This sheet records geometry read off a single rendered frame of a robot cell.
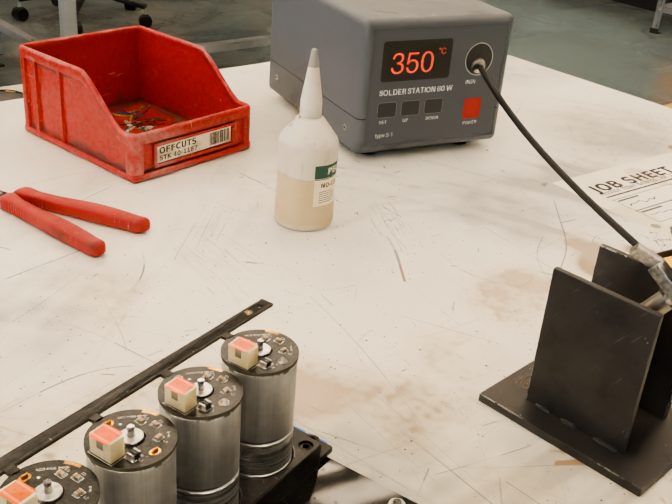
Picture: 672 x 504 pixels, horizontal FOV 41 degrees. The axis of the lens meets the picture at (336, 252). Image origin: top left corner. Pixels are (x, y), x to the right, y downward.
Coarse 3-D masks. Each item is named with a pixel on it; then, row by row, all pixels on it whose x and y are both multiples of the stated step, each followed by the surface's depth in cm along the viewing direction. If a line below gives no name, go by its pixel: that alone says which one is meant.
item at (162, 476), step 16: (160, 464) 24; (112, 480) 24; (128, 480) 24; (144, 480) 24; (160, 480) 24; (112, 496) 24; (128, 496) 24; (144, 496) 24; (160, 496) 25; (176, 496) 26
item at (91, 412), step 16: (256, 304) 31; (272, 304) 31; (240, 320) 30; (208, 336) 29; (224, 336) 29; (176, 352) 28; (192, 352) 28; (160, 368) 28; (128, 384) 27; (144, 384) 27; (96, 400) 26; (112, 400) 26; (80, 416) 25; (96, 416) 25; (48, 432) 25; (64, 432) 25; (16, 448) 24; (32, 448) 24; (0, 464) 23; (16, 464) 23
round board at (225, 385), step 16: (192, 368) 28; (208, 368) 28; (160, 384) 27; (224, 384) 27; (240, 384) 27; (160, 400) 26; (208, 400) 26; (240, 400) 26; (176, 416) 26; (192, 416) 26; (208, 416) 26
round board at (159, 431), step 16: (112, 416) 25; (128, 416) 25; (144, 416) 25; (160, 416) 26; (144, 432) 25; (160, 432) 25; (176, 432) 25; (128, 448) 24; (144, 448) 24; (160, 448) 24; (96, 464) 24; (112, 464) 24; (128, 464) 24; (144, 464) 24
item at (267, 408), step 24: (264, 384) 28; (288, 384) 29; (264, 408) 28; (288, 408) 29; (240, 432) 29; (264, 432) 29; (288, 432) 30; (240, 456) 29; (264, 456) 29; (288, 456) 30
